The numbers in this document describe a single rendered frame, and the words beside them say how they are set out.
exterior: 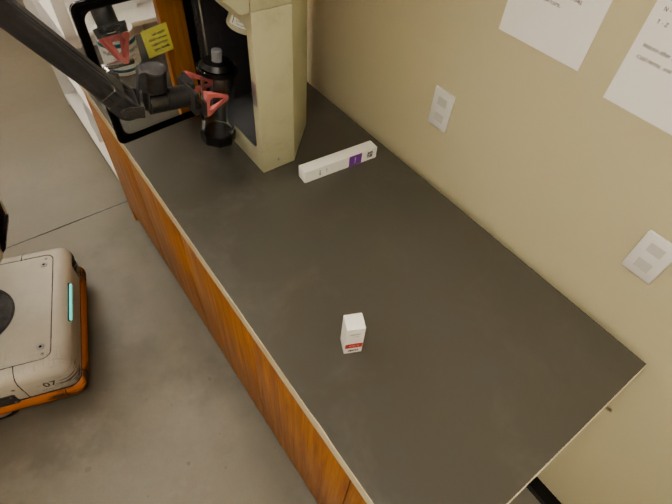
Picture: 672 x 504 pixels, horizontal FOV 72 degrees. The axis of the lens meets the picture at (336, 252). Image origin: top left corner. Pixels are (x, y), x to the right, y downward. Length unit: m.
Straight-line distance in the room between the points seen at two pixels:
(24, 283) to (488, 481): 1.87
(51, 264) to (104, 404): 0.63
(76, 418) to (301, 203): 1.32
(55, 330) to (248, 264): 1.05
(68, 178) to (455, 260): 2.40
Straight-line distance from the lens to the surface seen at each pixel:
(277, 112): 1.35
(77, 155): 3.27
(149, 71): 1.28
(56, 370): 2.01
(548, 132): 1.19
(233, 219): 1.32
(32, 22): 1.20
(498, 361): 1.14
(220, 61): 1.36
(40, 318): 2.14
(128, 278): 2.48
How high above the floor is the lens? 1.89
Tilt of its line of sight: 51 degrees down
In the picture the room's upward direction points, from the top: 5 degrees clockwise
